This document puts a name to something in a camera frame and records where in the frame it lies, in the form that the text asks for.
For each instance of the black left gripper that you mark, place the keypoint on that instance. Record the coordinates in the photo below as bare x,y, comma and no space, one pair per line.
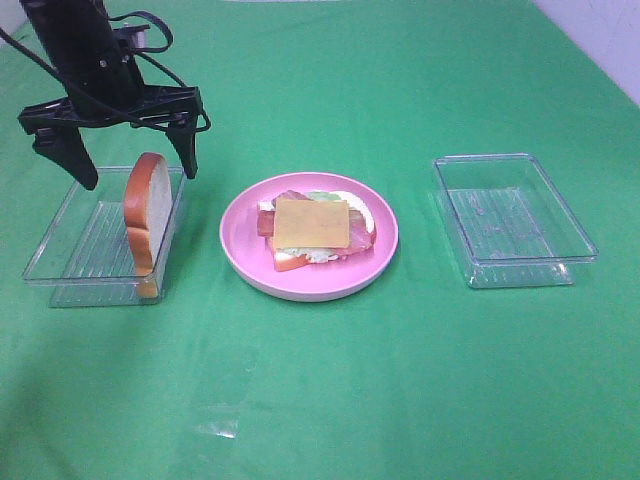
104,87

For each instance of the yellow cheese slice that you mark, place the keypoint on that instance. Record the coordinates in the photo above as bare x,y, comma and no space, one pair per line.
311,224

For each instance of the white bread slice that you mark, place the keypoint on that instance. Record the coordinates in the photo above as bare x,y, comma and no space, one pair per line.
315,227

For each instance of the green lettuce leaf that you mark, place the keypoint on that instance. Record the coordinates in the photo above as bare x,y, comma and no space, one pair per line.
294,257

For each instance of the bacon strip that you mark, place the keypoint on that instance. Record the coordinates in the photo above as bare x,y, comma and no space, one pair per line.
358,221
359,241

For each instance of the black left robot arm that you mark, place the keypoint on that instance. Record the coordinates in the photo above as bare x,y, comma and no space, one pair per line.
86,24

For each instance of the clear left plastic container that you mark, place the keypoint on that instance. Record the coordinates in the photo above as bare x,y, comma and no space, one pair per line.
84,258

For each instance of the clear plastic container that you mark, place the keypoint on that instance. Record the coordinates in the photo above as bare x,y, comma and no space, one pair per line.
508,225
84,258

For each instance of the pink round plate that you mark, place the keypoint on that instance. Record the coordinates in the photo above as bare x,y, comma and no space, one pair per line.
252,260

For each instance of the clear plastic wrap sheet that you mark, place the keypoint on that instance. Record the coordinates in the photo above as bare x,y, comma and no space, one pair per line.
213,416

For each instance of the clear right plastic container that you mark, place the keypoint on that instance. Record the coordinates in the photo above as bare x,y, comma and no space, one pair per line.
508,225

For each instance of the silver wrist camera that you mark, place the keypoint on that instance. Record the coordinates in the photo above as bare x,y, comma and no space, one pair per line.
134,36

